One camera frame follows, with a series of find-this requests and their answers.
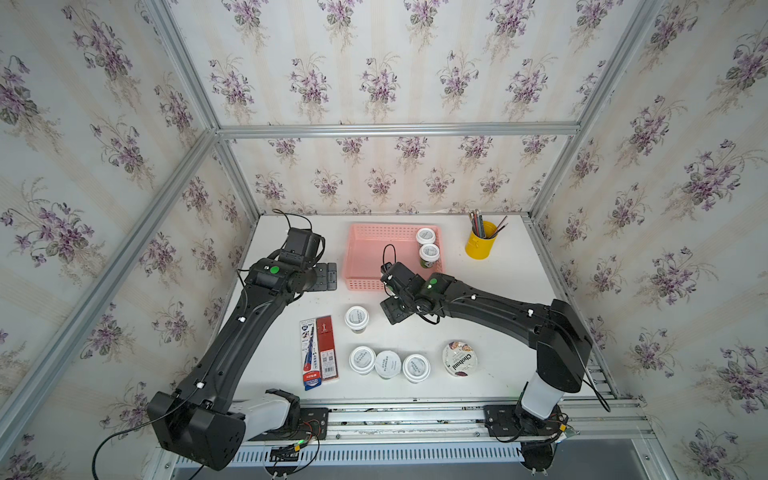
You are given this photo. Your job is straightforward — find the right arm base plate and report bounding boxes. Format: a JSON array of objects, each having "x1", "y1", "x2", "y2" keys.
[{"x1": 483, "y1": 404, "x2": 569, "y2": 440}]

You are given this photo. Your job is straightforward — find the aluminium mounting rail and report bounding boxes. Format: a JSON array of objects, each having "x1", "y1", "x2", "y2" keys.
[{"x1": 300, "y1": 397, "x2": 656, "y2": 442}]

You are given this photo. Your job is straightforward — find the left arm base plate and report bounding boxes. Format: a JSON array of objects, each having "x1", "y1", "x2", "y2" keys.
[{"x1": 242, "y1": 389, "x2": 330, "y2": 441}]

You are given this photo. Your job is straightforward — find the yogurt bottle row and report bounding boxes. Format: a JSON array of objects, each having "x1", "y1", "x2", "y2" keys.
[
  {"x1": 419, "y1": 243, "x2": 440, "y2": 269},
  {"x1": 374, "y1": 350, "x2": 402, "y2": 380},
  {"x1": 416, "y1": 227, "x2": 437, "y2": 245},
  {"x1": 344, "y1": 305, "x2": 370, "y2": 334},
  {"x1": 402, "y1": 354, "x2": 431, "y2": 384},
  {"x1": 349, "y1": 345, "x2": 376, "y2": 375}
]

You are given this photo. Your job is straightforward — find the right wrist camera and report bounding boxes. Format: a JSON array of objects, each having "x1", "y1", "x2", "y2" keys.
[{"x1": 381, "y1": 262, "x2": 417, "y2": 296}]

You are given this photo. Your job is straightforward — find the yellow pencil cup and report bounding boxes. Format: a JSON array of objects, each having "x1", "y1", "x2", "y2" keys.
[{"x1": 465, "y1": 220, "x2": 498, "y2": 260}]

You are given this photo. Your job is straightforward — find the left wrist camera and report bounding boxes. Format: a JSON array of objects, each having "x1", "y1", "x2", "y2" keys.
[{"x1": 278, "y1": 227, "x2": 326, "y2": 269}]

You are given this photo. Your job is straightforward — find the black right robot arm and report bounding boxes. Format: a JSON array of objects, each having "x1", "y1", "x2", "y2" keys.
[{"x1": 380, "y1": 263, "x2": 593, "y2": 421}]

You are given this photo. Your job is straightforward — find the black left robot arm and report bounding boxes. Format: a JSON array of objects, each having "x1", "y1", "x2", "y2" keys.
[{"x1": 147, "y1": 258, "x2": 335, "y2": 471}]

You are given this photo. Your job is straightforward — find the wide Chobani yogurt cup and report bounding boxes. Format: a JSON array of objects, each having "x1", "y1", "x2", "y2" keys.
[{"x1": 442, "y1": 340, "x2": 478, "y2": 377}]

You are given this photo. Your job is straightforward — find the red pencil box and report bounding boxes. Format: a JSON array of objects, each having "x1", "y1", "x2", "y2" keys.
[{"x1": 316, "y1": 316, "x2": 339, "y2": 382}]

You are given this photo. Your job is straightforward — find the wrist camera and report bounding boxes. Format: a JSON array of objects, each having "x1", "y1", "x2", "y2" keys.
[
  {"x1": 278, "y1": 227, "x2": 326, "y2": 269},
  {"x1": 381, "y1": 262, "x2": 417, "y2": 296}
]

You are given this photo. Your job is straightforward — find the pencils in cup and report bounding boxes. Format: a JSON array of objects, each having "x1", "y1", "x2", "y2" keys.
[{"x1": 468, "y1": 210, "x2": 507, "y2": 240}]

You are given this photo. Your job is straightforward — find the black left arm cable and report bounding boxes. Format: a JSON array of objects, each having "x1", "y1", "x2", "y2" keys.
[{"x1": 91, "y1": 413, "x2": 208, "y2": 480}]

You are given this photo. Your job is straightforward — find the pink plastic basket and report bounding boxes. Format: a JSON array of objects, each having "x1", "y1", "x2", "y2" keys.
[{"x1": 342, "y1": 223, "x2": 444, "y2": 291}]

